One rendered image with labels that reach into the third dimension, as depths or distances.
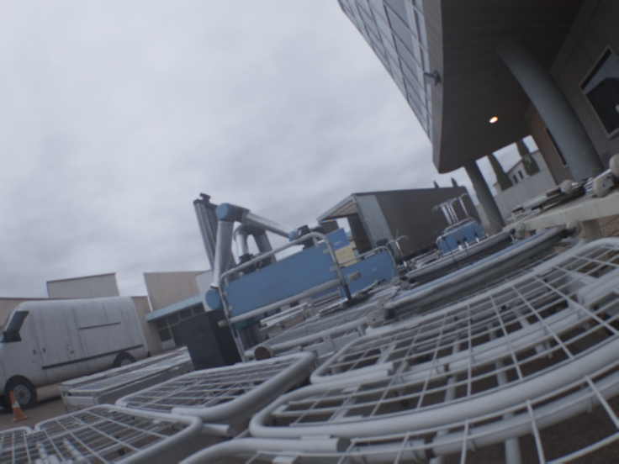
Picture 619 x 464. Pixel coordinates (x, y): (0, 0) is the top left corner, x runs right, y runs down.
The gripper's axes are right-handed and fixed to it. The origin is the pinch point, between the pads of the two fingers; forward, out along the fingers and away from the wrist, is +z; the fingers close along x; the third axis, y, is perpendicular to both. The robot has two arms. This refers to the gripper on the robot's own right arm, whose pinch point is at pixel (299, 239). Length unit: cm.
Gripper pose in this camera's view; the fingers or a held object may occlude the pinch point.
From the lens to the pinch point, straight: 148.8
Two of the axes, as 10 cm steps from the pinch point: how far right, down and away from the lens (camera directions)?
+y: -8.5, 4.0, 3.4
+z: -3.3, 1.0, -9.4
